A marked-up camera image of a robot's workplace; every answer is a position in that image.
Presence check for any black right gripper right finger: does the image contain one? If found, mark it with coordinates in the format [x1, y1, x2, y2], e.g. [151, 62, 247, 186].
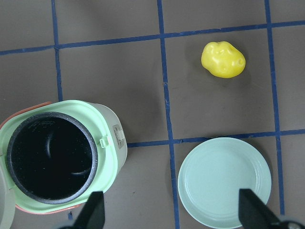
[238, 189, 281, 229]

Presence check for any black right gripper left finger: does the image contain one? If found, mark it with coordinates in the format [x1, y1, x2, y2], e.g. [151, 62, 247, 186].
[73, 191, 105, 229]

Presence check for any white green rice cooker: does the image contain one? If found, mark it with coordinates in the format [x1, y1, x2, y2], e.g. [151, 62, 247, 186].
[0, 100, 127, 229]

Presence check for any light green round plate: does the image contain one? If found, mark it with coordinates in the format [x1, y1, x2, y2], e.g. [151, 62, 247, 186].
[177, 137, 272, 229]

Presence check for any yellow plastic potato toy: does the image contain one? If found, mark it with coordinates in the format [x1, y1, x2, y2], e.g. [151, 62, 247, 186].
[201, 41, 246, 79]

